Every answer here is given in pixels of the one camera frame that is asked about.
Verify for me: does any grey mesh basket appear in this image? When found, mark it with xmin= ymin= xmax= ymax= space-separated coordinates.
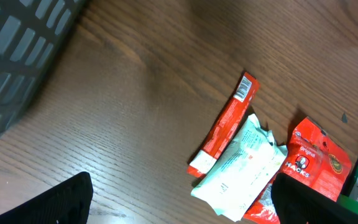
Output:
xmin=0 ymin=0 xmax=86 ymax=137

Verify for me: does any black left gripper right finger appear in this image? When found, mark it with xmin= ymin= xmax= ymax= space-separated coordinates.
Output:
xmin=272 ymin=173 xmax=358 ymax=224

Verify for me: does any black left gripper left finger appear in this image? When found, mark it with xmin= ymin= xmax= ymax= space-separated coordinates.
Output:
xmin=0 ymin=172 xmax=93 ymax=224

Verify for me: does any white small packet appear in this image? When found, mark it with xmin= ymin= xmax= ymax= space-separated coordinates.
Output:
xmin=191 ymin=114 xmax=288 ymax=222

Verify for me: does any red snack bag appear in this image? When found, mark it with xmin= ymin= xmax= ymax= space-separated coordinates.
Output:
xmin=244 ymin=118 xmax=352 ymax=223

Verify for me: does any red packet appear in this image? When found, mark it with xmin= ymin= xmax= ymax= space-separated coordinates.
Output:
xmin=187 ymin=72 xmax=260 ymax=178

